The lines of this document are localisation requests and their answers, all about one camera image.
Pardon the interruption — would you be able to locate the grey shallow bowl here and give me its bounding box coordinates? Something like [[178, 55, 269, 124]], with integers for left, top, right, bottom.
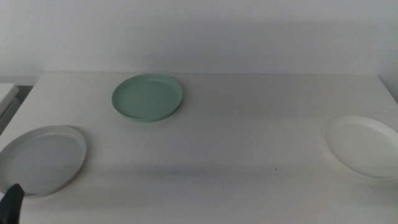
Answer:
[[0, 124, 88, 198]]

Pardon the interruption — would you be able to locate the mint green shallow bowl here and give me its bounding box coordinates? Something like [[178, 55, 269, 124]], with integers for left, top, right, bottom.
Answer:
[[111, 73, 184, 123]]

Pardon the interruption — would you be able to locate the white shallow bowl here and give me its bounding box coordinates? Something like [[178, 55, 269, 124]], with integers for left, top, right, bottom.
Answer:
[[323, 114, 398, 181]]

